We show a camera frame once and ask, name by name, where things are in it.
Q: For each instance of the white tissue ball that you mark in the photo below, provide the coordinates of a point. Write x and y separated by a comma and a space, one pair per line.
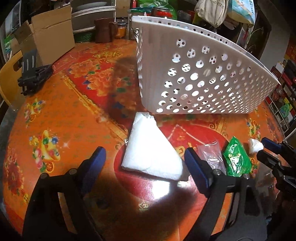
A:
254, 146

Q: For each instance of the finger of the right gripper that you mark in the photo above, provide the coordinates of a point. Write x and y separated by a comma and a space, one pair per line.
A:
283, 149
285, 176

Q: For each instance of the white perforated plastic basket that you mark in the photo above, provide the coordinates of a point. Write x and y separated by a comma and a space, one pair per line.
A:
185, 69

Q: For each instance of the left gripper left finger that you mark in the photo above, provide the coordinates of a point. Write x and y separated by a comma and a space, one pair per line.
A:
44, 219

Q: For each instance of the red lid glass jar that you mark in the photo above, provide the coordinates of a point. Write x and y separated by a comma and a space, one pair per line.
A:
161, 12

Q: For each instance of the left wooden chair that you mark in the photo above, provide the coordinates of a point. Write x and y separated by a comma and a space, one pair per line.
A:
10, 91

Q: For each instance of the brown ceramic pitcher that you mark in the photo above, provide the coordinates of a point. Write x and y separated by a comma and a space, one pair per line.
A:
105, 30

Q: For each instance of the light blue printed bag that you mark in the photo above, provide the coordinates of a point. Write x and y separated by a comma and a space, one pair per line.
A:
242, 11

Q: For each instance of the clear plastic bag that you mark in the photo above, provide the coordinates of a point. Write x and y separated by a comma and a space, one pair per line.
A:
211, 153

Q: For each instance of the cardboard box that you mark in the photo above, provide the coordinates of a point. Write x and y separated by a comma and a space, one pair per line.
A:
50, 33

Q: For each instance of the green snack packet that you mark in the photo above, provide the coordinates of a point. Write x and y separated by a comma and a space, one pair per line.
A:
237, 160

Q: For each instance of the red floral table cover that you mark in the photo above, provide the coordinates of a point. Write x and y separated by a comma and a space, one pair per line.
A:
91, 101

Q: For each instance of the white tissue pack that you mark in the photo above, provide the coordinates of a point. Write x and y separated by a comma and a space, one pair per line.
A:
149, 151

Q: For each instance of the beige canvas tote bag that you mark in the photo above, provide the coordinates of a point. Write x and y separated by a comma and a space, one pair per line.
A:
212, 11

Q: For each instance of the black phone stand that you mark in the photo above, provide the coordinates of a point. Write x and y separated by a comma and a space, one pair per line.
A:
33, 77

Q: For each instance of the low shelf with items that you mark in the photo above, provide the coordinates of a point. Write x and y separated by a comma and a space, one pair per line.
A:
281, 100

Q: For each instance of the white plastic drawer tower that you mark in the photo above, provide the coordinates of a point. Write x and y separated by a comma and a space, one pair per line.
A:
84, 13

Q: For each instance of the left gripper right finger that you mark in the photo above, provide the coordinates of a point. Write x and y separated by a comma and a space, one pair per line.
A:
245, 219

